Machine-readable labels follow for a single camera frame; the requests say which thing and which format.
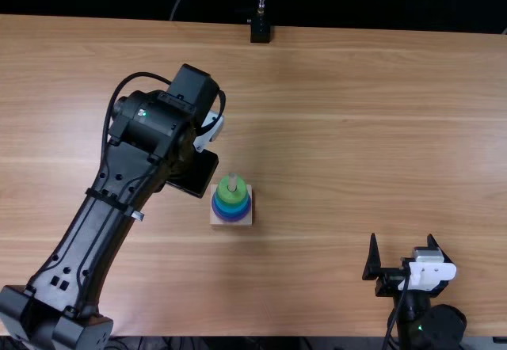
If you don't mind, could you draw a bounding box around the dark blue ring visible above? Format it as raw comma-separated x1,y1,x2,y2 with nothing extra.
211,197,252,219

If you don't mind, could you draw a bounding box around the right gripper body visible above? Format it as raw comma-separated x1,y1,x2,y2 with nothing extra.
374,264,451,299

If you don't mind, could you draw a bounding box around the light green ring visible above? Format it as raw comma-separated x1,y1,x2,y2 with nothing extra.
216,175,246,204

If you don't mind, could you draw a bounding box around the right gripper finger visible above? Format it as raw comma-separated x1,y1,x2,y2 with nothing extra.
425,233,452,264
361,232,383,281

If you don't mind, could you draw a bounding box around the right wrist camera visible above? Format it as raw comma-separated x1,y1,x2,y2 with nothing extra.
397,245,458,291

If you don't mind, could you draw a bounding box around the light blue ring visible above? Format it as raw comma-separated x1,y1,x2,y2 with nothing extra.
212,191,250,215

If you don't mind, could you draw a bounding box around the black clamp stand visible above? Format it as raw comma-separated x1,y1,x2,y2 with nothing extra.
235,0,274,44

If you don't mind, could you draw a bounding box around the wooden peg base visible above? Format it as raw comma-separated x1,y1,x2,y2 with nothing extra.
209,172,254,228

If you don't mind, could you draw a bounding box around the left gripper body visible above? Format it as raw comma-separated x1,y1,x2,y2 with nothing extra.
165,150,220,200

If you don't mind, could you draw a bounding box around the purple ring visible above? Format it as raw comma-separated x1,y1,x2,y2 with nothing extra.
211,201,252,224

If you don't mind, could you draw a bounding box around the black cable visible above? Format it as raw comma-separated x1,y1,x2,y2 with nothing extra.
197,86,227,134
101,71,173,157
380,268,411,350

